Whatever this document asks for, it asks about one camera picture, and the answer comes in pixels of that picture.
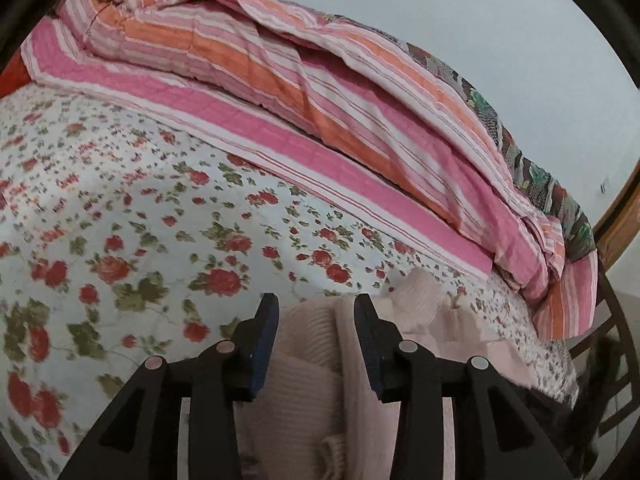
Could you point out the red pillow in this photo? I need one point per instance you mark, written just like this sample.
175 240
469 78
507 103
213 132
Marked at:
14 76

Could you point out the orange wooden door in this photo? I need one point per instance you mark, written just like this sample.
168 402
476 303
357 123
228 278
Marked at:
620 224

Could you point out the floral bed sheet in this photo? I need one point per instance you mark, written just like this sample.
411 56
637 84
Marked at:
122 238

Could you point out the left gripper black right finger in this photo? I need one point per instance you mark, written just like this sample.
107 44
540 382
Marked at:
495 435

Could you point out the dark wooden footboard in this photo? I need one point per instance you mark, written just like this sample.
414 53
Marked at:
609 383

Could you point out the pink knit sweater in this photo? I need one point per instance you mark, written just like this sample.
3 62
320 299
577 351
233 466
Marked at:
317 416

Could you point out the pink striped quilt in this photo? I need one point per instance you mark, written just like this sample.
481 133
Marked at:
335 109

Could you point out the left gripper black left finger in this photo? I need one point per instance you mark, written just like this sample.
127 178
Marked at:
137 435

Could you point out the white wall switch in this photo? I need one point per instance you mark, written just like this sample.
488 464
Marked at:
605 184

